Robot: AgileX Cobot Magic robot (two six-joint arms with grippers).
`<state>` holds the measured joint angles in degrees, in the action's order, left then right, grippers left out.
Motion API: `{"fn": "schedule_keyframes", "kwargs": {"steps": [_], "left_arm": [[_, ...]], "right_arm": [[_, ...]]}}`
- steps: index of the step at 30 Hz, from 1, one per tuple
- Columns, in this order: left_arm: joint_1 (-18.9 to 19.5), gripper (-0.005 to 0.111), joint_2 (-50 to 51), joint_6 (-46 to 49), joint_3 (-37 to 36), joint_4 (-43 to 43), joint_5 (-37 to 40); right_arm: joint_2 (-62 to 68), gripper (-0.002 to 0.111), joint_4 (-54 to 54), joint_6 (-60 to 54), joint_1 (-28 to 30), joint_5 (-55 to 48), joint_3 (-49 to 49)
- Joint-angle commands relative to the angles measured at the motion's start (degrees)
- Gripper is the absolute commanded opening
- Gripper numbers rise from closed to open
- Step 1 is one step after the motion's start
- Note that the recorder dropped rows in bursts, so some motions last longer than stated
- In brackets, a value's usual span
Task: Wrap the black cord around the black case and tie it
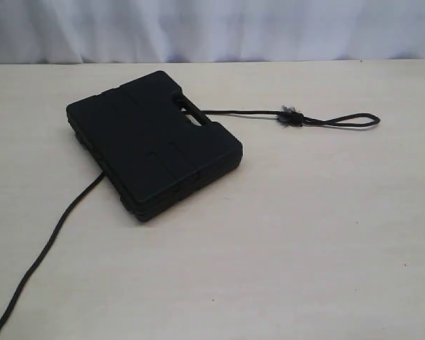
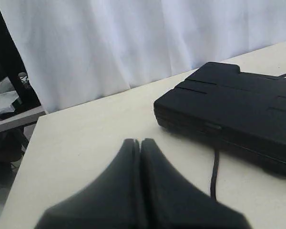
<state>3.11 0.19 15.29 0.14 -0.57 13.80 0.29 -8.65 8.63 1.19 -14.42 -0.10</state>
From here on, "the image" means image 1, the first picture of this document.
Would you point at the black plastic carry case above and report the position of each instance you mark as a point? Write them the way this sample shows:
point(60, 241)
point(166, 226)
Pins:
point(154, 145)

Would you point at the white backdrop curtain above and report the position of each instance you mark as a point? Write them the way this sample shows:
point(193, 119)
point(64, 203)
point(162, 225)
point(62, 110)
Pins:
point(76, 32)

